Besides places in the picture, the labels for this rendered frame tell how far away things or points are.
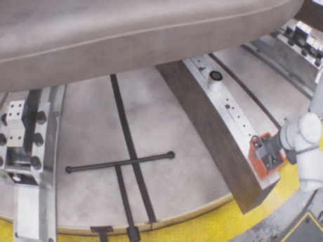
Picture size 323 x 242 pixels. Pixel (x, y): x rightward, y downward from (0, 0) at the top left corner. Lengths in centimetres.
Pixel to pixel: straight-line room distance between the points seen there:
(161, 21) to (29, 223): 127
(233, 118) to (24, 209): 126
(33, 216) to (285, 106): 189
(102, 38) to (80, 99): 89
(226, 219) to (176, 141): 64
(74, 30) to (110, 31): 18
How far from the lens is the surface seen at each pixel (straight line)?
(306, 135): 86
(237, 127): 178
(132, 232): 184
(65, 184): 204
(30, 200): 189
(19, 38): 166
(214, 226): 226
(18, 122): 173
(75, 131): 220
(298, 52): 246
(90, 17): 158
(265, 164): 158
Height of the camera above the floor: 212
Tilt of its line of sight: 56 degrees down
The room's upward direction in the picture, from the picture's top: 2 degrees clockwise
